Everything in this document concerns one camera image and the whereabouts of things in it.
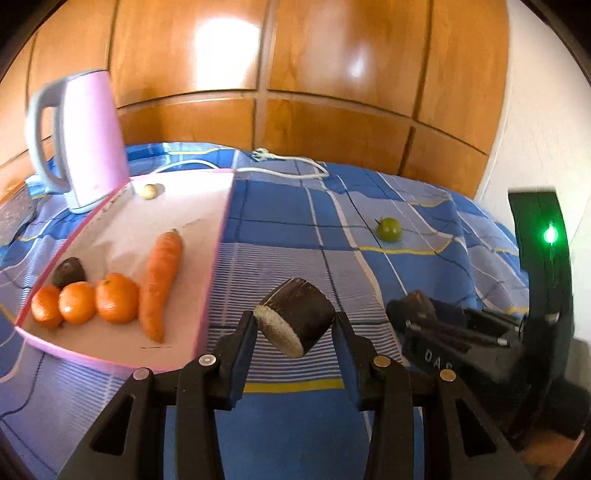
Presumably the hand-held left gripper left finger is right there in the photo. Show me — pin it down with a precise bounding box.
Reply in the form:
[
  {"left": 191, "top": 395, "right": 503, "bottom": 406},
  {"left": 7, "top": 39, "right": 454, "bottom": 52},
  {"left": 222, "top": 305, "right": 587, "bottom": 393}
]
[{"left": 58, "top": 311, "right": 258, "bottom": 480}]

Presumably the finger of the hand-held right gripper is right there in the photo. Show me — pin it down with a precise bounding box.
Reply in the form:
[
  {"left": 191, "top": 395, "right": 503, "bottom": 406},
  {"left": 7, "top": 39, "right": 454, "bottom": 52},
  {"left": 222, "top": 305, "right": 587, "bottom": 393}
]
[
  {"left": 387, "top": 300, "right": 511, "bottom": 348},
  {"left": 427, "top": 298, "right": 527, "bottom": 332}
]

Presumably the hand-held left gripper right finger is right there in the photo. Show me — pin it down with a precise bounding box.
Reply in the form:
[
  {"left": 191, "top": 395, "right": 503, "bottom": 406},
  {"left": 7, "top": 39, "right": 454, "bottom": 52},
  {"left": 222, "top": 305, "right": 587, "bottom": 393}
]
[{"left": 336, "top": 313, "right": 532, "bottom": 480}]

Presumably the dark brown vegetable chunk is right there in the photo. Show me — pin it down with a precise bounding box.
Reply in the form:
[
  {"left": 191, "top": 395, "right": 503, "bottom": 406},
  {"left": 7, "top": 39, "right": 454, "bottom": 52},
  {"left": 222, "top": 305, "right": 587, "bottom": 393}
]
[{"left": 401, "top": 291, "right": 437, "bottom": 320}]

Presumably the dark chunk with white cut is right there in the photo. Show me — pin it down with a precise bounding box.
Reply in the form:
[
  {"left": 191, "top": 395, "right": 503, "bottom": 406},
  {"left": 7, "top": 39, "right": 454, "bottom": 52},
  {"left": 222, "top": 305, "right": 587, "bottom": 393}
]
[{"left": 254, "top": 278, "right": 337, "bottom": 358}]

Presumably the pink rimmed white tray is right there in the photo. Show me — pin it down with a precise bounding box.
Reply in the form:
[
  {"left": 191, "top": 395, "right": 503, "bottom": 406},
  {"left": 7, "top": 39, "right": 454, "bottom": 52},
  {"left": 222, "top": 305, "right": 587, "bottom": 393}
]
[{"left": 15, "top": 168, "right": 237, "bottom": 374}]

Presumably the orange carrot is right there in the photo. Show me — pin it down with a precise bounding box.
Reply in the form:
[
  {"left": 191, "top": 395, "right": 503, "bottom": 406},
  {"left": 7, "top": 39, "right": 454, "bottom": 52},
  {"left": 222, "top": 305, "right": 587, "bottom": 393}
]
[{"left": 139, "top": 228, "right": 184, "bottom": 343}]

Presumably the orange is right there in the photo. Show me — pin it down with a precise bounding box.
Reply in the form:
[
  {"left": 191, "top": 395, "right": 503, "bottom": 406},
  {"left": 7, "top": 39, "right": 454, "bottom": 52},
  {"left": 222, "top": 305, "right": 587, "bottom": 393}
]
[
  {"left": 95, "top": 272, "right": 140, "bottom": 325},
  {"left": 58, "top": 281, "right": 98, "bottom": 325},
  {"left": 30, "top": 285, "right": 64, "bottom": 329}
]

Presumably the green tomato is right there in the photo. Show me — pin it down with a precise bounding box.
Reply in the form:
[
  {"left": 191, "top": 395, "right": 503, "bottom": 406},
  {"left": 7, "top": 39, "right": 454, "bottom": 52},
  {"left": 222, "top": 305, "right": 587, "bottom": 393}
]
[{"left": 376, "top": 217, "right": 402, "bottom": 243}]

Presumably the blue plaid bedsheet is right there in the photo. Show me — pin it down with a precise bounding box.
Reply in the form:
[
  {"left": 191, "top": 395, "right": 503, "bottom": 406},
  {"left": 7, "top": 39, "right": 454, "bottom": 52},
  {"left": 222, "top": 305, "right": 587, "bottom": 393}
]
[{"left": 0, "top": 142, "right": 532, "bottom": 480}]

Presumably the dark round vegetable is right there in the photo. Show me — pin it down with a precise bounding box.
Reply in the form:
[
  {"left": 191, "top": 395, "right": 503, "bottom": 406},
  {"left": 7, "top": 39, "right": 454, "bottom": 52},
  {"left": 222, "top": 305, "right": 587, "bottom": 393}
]
[{"left": 51, "top": 257, "right": 87, "bottom": 291}]

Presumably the pink electric kettle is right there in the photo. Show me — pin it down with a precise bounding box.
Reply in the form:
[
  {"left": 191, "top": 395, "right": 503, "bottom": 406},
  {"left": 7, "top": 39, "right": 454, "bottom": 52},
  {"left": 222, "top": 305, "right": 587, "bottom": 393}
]
[{"left": 25, "top": 69, "right": 131, "bottom": 214}]

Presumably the grey flat object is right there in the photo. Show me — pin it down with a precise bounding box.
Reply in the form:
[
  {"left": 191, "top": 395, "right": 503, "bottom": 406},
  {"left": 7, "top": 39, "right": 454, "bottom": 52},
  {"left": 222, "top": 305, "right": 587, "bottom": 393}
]
[{"left": 0, "top": 182, "right": 38, "bottom": 246}]

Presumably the wooden panelled headboard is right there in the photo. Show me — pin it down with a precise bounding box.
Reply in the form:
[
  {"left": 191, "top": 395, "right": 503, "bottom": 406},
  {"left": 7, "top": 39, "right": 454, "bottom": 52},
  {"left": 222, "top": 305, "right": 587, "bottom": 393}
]
[{"left": 0, "top": 0, "right": 511, "bottom": 199}]

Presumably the white power cable with plug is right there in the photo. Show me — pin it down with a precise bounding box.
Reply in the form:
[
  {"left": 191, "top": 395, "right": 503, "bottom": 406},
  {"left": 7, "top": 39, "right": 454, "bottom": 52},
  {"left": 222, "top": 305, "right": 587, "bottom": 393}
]
[{"left": 152, "top": 148, "right": 331, "bottom": 180}]

